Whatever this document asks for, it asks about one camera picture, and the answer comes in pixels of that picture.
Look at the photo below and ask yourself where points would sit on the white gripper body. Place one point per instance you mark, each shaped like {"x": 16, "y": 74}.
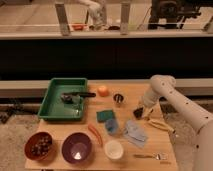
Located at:
{"x": 148, "y": 101}

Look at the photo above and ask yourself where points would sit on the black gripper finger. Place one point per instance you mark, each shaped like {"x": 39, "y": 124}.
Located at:
{"x": 138, "y": 112}

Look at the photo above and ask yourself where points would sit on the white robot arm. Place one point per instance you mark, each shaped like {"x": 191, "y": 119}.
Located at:
{"x": 199, "y": 118}

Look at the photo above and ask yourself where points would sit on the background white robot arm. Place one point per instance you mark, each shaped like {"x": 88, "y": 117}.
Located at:
{"x": 97, "y": 11}

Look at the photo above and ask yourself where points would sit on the blue eraser block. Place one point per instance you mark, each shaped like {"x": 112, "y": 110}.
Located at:
{"x": 111, "y": 126}

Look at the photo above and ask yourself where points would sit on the blue grey cloth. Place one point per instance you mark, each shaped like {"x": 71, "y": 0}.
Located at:
{"x": 135, "y": 134}

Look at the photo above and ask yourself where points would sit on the small metal cup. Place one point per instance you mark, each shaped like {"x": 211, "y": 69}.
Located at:
{"x": 118, "y": 98}

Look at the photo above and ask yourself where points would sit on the yellow banana peel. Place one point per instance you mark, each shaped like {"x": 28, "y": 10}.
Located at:
{"x": 160, "y": 125}

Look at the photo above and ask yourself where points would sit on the green sponge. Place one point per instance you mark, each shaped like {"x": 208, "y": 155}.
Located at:
{"x": 104, "y": 115}

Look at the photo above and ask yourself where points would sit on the orange fruit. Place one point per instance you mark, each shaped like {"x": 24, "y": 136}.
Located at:
{"x": 103, "y": 91}

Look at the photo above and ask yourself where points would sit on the white cup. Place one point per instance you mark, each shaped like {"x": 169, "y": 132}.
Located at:
{"x": 114, "y": 150}

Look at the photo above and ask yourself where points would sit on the metal fork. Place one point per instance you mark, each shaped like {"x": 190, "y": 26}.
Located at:
{"x": 156, "y": 156}

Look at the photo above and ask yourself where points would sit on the purple bowl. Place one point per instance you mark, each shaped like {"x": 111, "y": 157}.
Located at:
{"x": 76, "y": 148}

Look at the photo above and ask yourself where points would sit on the green plastic tray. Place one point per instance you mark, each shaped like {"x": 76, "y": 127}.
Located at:
{"x": 62, "y": 101}

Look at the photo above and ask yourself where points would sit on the black machine in background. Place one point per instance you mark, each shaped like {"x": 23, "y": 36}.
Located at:
{"x": 172, "y": 14}

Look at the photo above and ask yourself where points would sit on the red object in background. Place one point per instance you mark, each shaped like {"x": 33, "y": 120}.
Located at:
{"x": 78, "y": 26}

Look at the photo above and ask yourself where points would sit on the brown bowl with nuts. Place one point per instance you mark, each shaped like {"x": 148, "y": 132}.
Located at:
{"x": 38, "y": 146}

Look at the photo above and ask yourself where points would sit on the black handled brush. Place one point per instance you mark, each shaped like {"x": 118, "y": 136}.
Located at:
{"x": 75, "y": 97}

